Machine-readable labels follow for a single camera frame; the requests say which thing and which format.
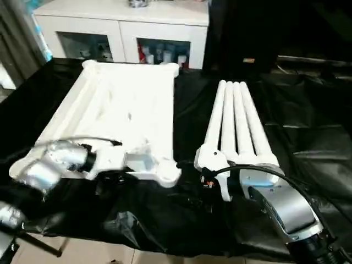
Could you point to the light blue frame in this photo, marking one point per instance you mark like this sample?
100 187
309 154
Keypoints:
41 35

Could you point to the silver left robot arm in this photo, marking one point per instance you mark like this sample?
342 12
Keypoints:
41 170

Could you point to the black furniture unit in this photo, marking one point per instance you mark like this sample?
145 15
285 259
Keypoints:
247 33

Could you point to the white plastic table leg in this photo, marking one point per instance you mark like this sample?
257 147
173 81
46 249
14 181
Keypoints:
255 123
242 123
228 118
215 110

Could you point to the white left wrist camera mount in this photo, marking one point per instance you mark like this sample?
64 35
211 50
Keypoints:
110 162

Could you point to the white plastic table top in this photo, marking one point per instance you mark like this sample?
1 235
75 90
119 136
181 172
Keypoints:
118 104

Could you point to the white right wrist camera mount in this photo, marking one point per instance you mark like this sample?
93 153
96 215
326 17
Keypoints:
211 159

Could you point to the silver metal bowl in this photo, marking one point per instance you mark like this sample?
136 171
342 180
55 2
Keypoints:
137 3

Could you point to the black work mat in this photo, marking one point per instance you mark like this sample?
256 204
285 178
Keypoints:
302 110

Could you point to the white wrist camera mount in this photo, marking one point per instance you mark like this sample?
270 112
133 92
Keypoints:
110 162
211 159

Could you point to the grey curtain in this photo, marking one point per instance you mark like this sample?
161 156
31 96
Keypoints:
13 41

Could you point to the white glass-door cabinet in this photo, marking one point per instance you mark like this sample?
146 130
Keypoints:
123 33

